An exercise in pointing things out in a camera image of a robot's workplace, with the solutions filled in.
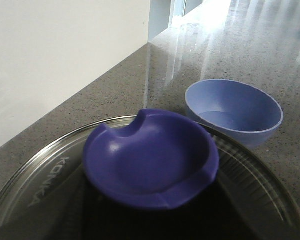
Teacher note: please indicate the light blue plastic bowl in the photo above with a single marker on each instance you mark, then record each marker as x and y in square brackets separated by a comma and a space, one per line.
[243, 112]

